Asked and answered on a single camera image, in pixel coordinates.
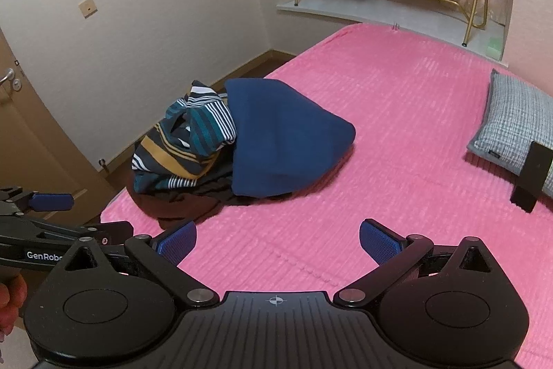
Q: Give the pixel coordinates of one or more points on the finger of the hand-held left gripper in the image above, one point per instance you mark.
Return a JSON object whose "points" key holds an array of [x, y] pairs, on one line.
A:
{"points": [[112, 231], [52, 202]]}

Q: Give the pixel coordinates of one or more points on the person's left hand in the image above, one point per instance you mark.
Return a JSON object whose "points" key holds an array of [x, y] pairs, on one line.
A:
{"points": [[11, 304]]}

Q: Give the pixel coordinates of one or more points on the pink ribbed blanket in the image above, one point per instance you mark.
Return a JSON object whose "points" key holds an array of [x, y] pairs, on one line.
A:
{"points": [[389, 114]]}

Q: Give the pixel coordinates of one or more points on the dark blue garment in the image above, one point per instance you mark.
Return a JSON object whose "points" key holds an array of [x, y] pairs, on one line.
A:
{"points": [[281, 135]]}

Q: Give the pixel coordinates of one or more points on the pale green box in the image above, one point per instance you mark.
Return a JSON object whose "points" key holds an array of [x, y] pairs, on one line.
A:
{"points": [[493, 45]]}

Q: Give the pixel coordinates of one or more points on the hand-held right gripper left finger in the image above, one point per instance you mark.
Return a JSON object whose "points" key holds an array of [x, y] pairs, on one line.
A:
{"points": [[177, 242]]}

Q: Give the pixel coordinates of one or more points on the door stopper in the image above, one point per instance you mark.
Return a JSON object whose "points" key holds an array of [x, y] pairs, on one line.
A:
{"points": [[102, 164]]}

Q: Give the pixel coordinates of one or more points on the black smartphone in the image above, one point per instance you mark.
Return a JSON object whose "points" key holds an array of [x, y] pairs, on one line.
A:
{"points": [[533, 174]]}

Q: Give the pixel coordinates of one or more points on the striped teal and mustard garment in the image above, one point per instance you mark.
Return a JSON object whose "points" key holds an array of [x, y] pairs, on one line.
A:
{"points": [[207, 122]]}

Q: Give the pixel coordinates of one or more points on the wooden door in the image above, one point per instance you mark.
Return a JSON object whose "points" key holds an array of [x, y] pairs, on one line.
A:
{"points": [[43, 135]]}

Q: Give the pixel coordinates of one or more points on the maroon garment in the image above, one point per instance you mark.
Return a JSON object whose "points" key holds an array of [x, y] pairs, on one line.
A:
{"points": [[181, 207]]}

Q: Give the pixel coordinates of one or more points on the grey checked pillow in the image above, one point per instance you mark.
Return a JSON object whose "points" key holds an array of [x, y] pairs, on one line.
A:
{"points": [[510, 118]]}

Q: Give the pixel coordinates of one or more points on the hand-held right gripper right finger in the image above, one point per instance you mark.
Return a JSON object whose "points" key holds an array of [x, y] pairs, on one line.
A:
{"points": [[379, 242]]}

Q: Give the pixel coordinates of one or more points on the beige wall socket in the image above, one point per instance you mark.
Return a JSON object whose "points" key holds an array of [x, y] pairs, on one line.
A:
{"points": [[87, 8]]}

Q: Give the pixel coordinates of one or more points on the white window ledge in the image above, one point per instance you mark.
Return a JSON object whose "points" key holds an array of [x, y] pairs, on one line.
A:
{"points": [[345, 8]]}

